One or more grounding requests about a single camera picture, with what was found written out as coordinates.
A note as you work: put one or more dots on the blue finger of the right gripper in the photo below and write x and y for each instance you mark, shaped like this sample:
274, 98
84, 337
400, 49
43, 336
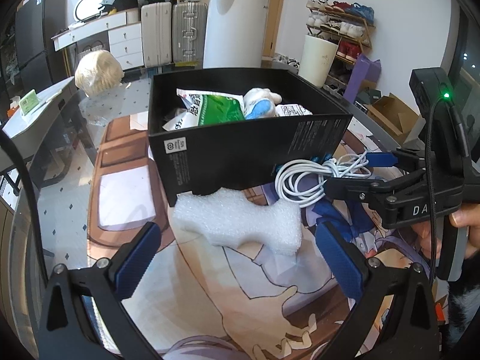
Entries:
364, 191
381, 159

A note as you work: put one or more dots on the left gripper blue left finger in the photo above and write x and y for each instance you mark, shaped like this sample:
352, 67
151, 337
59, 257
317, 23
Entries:
133, 258

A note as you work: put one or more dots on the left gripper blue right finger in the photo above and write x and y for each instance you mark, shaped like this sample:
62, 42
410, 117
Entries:
345, 261

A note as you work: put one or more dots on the white foam piece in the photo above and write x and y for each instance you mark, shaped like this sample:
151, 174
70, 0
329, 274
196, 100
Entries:
228, 218

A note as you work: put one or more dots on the red-edged white packet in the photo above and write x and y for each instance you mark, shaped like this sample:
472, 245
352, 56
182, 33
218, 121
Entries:
291, 110

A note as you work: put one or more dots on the white plush toy blue mask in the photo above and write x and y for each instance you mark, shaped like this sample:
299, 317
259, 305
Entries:
260, 103

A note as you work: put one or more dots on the open cardboard box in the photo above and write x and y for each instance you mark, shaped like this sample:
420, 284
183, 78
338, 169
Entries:
401, 122

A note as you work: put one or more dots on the purple paper bag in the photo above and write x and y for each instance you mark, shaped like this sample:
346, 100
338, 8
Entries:
364, 69

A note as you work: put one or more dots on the anime print desk mat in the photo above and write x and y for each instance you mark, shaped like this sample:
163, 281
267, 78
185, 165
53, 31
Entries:
200, 301

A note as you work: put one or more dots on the cream tumbler cup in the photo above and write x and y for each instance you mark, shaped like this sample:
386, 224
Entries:
316, 61

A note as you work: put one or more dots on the shoe rack with shoes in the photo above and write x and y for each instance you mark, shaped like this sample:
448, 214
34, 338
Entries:
348, 26

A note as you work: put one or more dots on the black cardboard box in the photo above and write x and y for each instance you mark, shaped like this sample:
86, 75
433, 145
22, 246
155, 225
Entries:
244, 154

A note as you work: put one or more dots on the white coffee table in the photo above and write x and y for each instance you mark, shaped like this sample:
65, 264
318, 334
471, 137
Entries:
28, 132

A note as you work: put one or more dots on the white cylindrical appliance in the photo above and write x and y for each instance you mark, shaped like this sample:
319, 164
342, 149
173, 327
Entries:
229, 42

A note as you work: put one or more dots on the green tissue box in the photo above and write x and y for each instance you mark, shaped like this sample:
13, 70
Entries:
29, 102

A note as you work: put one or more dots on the black refrigerator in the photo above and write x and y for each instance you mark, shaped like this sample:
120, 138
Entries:
40, 64

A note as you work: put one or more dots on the silver suitcase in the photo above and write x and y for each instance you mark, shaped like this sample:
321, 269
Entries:
189, 20

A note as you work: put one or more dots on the white dresser desk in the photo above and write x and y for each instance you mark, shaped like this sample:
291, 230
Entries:
120, 34

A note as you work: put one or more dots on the white suitcase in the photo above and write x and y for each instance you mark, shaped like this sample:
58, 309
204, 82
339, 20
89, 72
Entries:
156, 21

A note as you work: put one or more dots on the oval desk mirror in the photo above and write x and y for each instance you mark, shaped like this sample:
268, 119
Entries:
86, 8

